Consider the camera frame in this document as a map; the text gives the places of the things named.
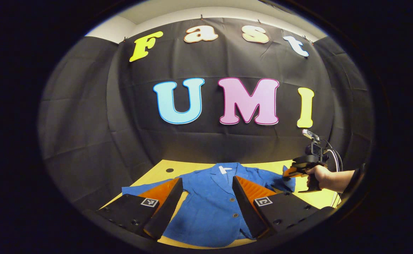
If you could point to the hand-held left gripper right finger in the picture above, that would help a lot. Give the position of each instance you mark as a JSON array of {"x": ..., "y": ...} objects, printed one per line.
[{"x": 243, "y": 208}]

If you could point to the black backdrop cloth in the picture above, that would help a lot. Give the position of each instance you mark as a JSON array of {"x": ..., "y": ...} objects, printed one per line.
[{"x": 121, "y": 123}]

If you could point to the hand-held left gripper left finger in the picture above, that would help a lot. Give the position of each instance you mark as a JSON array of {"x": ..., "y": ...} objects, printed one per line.
[{"x": 167, "y": 206}]

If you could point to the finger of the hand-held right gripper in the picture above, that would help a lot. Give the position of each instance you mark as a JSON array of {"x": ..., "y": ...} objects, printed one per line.
[{"x": 293, "y": 172}]

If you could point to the row of small cloth clips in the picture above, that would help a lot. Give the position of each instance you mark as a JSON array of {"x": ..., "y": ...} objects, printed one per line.
[{"x": 202, "y": 16}]

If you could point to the blue jacket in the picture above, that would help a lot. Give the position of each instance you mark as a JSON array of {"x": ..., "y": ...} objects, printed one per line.
[{"x": 210, "y": 204}]

